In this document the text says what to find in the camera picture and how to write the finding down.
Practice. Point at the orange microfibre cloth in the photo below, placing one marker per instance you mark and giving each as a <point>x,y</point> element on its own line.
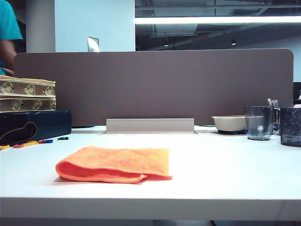
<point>117,162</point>

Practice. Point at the green letter magnet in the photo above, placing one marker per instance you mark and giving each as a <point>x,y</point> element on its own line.
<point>62,138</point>

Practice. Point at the blue letter magnet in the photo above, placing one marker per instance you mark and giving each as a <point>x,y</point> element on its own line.
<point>48,141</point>

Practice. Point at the red letter magnet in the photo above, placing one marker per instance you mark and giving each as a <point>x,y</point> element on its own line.
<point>41,141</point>
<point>18,145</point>

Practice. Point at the yellow letter magnet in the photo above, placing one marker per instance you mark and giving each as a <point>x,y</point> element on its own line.
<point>4,147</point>
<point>30,142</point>

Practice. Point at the brown desk partition panel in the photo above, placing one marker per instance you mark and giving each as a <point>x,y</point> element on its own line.
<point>164,89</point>

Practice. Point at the white bowl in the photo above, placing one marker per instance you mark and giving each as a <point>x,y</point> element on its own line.
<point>229,123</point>

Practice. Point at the red ceiling sign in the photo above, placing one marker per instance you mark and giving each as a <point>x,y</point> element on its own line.
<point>200,38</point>

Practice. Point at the dark blue case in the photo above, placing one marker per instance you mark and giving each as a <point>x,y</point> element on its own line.
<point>51,124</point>

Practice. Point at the clear glass cup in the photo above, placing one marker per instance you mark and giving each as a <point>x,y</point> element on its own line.
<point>258,124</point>

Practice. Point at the white ceiling light strip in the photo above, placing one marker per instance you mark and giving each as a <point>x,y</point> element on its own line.
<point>211,19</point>

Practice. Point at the thin sticks bundle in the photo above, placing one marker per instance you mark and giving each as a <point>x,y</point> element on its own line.
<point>272,102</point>

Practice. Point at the yellow brown patterned box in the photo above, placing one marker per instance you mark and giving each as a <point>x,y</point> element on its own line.
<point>26,88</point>
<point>26,104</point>

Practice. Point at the clear glass holder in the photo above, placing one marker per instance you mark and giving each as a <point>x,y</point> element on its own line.
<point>276,120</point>

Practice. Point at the dark textured cup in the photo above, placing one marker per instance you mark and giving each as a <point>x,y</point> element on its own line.
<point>291,127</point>

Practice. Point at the person in teal shirt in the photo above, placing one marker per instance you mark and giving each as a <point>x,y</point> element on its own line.
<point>9,21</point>

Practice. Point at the silver wall sign plate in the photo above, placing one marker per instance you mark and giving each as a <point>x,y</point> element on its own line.
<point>92,44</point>

